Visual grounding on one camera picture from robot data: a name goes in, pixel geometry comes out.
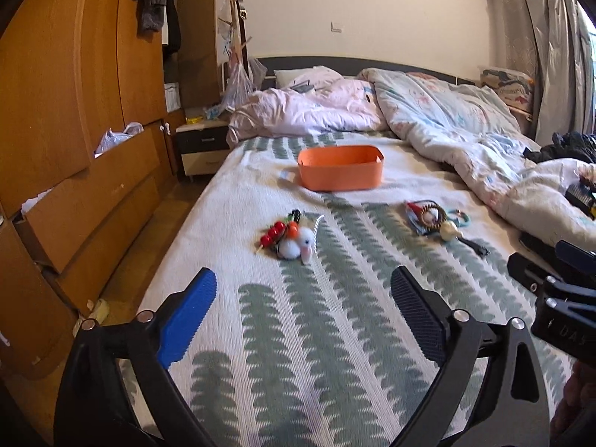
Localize black clothing pile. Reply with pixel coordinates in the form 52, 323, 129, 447
523, 131, 596, 165

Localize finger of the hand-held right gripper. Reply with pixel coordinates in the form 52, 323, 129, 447
507, 252, 562, 296
556, 240, 596, 277

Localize pink crumpled duvet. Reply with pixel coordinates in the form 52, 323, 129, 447
226, 66, 390, 150

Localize white pompom carrot hair clip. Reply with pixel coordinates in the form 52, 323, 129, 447
278, 223, 316, 265

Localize hanging clear plastic bag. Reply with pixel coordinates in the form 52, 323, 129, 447
219, 53, 269, 113

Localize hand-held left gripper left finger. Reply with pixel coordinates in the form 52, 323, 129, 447
53, 267, 219, 447

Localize dark bed headboard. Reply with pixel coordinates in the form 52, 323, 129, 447
256, 55, 476, 88

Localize wooden clothes rack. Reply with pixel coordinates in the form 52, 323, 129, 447
216, 0, 255, 103

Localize white black nightstand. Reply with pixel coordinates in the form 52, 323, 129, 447
175, 120, 232, 182

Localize white storage box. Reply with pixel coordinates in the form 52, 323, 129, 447
163, 82, 182, 113

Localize red ball hair clip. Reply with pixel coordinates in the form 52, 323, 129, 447
256, 221, 288, 255

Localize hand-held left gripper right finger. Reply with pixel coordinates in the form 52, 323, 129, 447
389, 265, 552, 447

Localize white pearl claw clip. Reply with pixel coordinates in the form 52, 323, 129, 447
310, 213, 326, 248

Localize white printed duvet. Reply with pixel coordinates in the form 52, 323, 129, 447
360, 67, 596, 253

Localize white plastic bag in drawer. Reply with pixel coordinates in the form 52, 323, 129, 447
94, 122, 145, 158

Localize printed pillow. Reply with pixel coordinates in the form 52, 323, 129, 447
479, 67, 535, 115

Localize white green patterned bed blanket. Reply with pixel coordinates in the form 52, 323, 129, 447
116, 129, 588, 447

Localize white pillow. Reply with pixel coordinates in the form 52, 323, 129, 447
273, 66, 344, 90

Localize brown spiral hair tie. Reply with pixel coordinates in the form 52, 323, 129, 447
421, 204, 446, 232

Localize person's right hand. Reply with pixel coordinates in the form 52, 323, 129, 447
550, 361, 596, 447

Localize orange storage box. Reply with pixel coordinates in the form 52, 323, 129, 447
297, 146, 386, 192

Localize wooden wardrobe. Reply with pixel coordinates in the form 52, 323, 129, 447
0, 0, 221, 383

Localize grey curtain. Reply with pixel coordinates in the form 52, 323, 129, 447
481, 0, 596, 146

